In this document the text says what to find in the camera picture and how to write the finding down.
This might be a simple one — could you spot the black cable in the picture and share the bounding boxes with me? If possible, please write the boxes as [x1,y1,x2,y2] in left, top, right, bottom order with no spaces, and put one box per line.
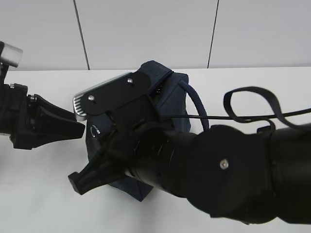
[160,109,311,122]

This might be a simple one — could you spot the dark blue fabric bag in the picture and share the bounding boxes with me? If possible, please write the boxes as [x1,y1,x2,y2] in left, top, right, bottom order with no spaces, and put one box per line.
[85,60,208,202]

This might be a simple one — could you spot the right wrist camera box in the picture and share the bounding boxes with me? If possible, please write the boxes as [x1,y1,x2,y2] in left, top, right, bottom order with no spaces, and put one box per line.
[72,71,152,121]

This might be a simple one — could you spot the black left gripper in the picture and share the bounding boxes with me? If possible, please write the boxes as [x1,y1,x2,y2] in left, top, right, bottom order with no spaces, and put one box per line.
[9,83,85,150]

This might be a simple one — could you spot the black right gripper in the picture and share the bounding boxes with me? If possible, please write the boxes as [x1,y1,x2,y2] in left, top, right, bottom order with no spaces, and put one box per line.
[68,106,175,195]

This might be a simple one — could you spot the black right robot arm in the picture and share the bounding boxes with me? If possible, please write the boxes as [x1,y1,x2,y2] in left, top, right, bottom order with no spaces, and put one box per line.
[69,106,311,224]

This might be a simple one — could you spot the black strap loop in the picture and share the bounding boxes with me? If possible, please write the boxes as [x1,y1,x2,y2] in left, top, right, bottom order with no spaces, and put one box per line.
[223,85,302,132]

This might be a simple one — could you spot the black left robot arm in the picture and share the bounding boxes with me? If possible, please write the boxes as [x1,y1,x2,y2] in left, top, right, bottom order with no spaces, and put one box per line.
[0,63,85,150]

